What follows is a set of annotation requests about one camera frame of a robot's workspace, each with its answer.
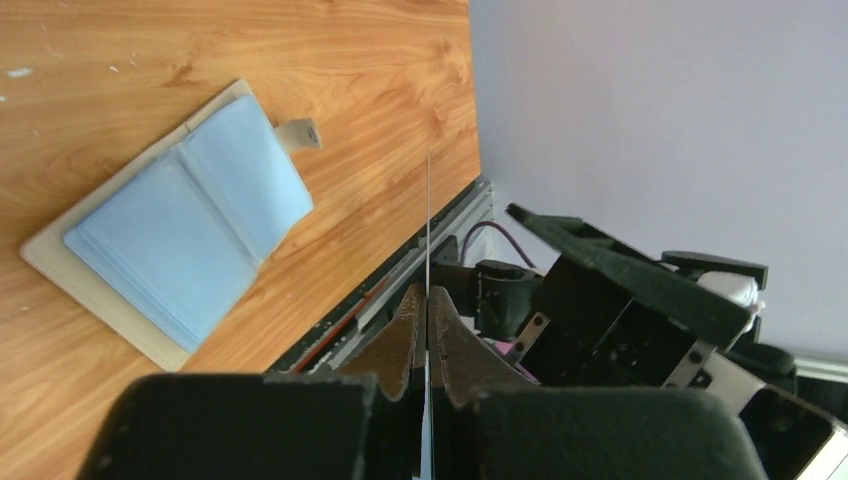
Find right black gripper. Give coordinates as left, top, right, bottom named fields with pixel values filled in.
left=430, top=202, right=763, bottom=392

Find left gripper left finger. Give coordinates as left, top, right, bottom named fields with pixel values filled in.
left=78, top=285, right=427, bottom=479

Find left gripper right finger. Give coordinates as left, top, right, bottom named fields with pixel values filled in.
left=429, top=287, right=766, bottom=479

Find white card holder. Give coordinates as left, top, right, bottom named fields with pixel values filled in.
left=21, top=79, right=322, bottom=372

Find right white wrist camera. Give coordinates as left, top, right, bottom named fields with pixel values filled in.
left=696, top=271, right=765, bottom=316

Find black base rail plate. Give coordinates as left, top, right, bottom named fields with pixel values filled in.
left=269, top=177, right=493, bottom=373

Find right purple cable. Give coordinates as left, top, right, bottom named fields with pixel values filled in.
left=460, top=221, right=539, bottom=272

